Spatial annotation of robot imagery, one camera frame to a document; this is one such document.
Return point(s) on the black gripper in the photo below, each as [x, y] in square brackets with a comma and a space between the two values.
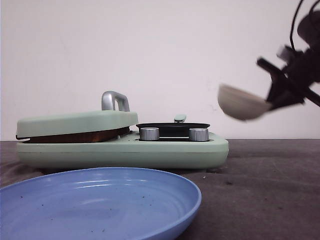
[291, 84]

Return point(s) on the beige ribbed bowl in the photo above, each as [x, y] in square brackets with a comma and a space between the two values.
[240, 104]

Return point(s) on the breakfast maker lid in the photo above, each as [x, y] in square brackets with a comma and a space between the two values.
[114, 114]

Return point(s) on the white bread slice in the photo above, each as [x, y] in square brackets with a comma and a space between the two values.
[83, 137]

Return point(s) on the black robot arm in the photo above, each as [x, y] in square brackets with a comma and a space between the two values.
[309, 30]

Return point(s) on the mint green breakfast maker base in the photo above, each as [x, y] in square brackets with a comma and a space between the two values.
[127, 151]

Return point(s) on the silver right control knob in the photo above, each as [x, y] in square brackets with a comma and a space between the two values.
[198, 134]

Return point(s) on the silver control knob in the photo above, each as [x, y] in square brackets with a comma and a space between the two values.
[198, 134]
[149, 134]

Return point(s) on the black frying pan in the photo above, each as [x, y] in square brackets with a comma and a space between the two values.
[173, 129]

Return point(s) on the silver left control knob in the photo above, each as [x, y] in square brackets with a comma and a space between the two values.
[149, 134]

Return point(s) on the blue plastic plate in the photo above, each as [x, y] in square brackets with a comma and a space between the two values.
[107, 203]

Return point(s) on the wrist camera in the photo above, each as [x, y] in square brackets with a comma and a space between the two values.
[285, 53]

